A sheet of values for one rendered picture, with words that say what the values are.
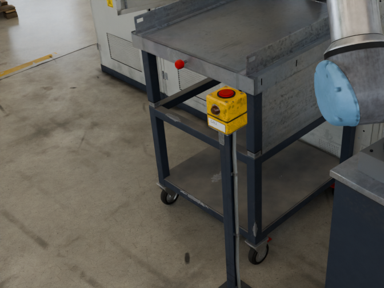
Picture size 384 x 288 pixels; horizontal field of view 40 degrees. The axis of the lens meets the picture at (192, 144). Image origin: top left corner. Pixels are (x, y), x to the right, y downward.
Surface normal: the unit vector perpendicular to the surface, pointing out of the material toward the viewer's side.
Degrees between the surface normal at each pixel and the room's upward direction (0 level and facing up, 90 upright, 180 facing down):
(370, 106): 87
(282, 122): 90
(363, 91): 59
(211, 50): 0
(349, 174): 0
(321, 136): 90
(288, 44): 90
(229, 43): 0
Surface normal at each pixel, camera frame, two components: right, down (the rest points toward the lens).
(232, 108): 0.68, 0.36
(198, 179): -0.07, -0.83
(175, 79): -0.73, 0.42
